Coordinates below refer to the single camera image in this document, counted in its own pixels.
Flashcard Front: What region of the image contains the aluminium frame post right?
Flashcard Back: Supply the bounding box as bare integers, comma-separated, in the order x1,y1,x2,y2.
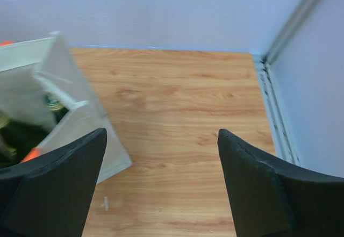
262,0,321,65

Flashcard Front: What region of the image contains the green glass bottle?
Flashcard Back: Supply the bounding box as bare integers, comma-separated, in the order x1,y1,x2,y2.
44,92,69,124

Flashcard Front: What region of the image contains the white canvas tote bag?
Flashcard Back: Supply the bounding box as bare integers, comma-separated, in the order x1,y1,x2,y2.
1,32,132,182

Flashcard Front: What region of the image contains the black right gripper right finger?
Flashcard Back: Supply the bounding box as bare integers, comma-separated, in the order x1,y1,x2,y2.
218,129,343,236

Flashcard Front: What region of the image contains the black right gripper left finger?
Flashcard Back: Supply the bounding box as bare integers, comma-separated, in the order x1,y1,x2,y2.
1,128,107,237

